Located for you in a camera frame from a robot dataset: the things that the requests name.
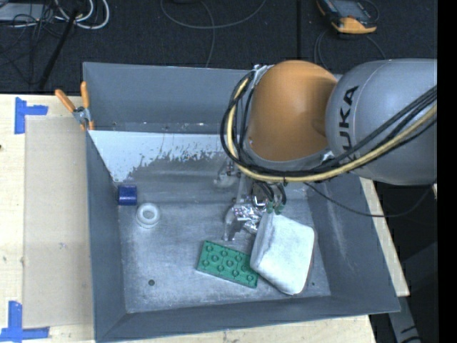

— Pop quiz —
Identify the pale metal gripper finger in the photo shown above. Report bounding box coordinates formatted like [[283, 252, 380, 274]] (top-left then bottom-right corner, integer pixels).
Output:
[[213, 160, 241, 189], [223, 204, 266, 242]]

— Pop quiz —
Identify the dark green flat block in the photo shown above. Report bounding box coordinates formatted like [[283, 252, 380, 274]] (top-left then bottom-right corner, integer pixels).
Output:
[[195, 239, 260, 289]]

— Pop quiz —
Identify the white sponge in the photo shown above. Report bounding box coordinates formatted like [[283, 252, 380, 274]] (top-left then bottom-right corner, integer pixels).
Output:
[[248, 210, 316, 297]]

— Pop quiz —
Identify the grey metal bin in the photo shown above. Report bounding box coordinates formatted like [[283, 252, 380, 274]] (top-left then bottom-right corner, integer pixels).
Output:
[[81, 61, 401, 343]]

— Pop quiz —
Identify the blue block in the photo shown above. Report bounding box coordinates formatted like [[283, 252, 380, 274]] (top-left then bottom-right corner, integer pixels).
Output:
[[117, 184, 139, 207]]

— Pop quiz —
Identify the pale flat board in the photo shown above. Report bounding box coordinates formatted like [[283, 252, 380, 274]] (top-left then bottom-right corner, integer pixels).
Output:
[[21, 115, 94, 329]]

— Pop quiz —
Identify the white ring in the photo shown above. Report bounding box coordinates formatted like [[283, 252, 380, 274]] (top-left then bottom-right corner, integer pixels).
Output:
[[135, 202, 161, 229]]

